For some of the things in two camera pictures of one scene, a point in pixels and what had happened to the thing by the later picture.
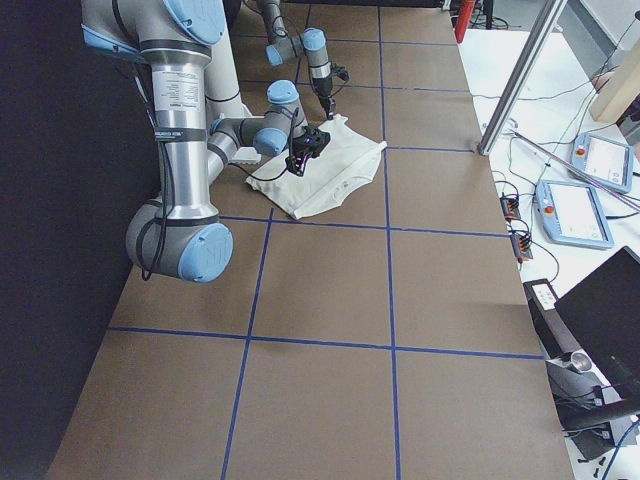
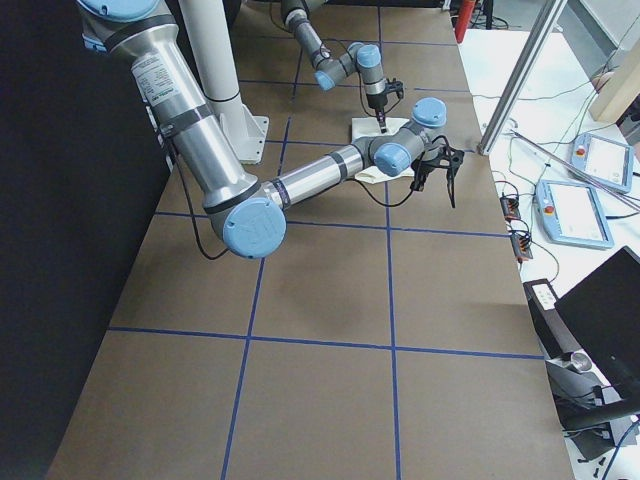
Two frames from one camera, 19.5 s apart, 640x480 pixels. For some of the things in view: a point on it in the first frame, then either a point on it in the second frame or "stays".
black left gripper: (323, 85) to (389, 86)
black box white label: (541, 295) stays
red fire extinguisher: (463, 18) stays
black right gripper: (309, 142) to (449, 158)
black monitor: (602, 316) stays
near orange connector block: (521, 242) stays
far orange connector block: (510, 206) stays
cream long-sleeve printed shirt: (350, 160) to (366, 127)
